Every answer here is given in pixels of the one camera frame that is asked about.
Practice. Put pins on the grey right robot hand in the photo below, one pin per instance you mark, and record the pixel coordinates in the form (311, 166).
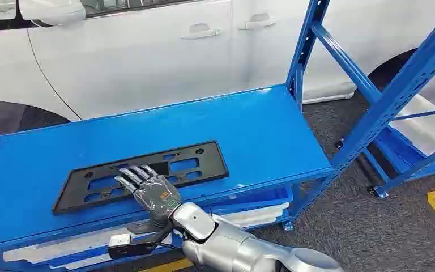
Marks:
(157, 197)

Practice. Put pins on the black plastic plate frame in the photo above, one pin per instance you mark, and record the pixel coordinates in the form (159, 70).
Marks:
(206, 159)

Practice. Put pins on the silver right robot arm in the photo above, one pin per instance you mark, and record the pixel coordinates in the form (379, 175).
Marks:
(232, 247)

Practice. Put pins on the white foam strip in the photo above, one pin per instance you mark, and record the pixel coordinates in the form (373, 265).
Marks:
(258, 216)
(71, 246)

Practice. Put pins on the blue steel shelf rack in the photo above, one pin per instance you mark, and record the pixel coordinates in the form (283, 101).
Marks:
(240, 131)

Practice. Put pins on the white car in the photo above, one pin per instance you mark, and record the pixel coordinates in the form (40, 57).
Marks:
(135, 67)

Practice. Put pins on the black car tyre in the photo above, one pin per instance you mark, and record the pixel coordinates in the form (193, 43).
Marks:
(390, 71)
(15, 118)

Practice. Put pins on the white car side mirror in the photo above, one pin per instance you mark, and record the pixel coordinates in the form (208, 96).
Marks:
(52, 11)

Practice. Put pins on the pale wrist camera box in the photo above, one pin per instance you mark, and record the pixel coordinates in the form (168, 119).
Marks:
(120, 240)

